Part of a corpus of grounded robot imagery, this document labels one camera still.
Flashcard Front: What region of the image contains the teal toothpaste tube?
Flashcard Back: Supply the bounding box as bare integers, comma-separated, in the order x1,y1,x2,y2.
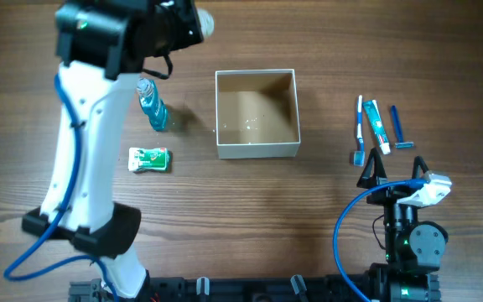
362,100,391,155

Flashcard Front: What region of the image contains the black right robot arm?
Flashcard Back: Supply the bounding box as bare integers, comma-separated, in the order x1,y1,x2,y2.
357,148,452,302

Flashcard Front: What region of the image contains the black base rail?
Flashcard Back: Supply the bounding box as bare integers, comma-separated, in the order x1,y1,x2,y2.
67,274,442,302

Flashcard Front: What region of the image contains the blue disposable razor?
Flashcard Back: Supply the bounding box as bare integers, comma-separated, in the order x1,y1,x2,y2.
391,105,414,149

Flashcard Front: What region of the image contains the white cardboard box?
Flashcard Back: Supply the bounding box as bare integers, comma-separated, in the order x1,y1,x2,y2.
216,69,301,159

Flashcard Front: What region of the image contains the green Dettol soap bar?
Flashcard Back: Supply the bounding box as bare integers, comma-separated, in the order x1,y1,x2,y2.
127,148,171,172

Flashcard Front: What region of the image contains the white lotion tube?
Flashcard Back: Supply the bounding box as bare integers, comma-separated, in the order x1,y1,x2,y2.
197,8,215,39

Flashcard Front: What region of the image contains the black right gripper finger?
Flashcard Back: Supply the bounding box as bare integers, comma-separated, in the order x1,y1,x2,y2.
412,156,429,179
356,148,387,189

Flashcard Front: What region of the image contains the blue white toothbrush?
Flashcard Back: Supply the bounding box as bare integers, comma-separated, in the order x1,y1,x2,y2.
353,95,365,166

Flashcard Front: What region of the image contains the blue mouthwash bottle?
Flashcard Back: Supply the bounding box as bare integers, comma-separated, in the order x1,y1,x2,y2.
137,78,169,132

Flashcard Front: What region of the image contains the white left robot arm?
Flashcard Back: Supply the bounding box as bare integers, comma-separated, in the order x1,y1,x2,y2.
22,0,214,301

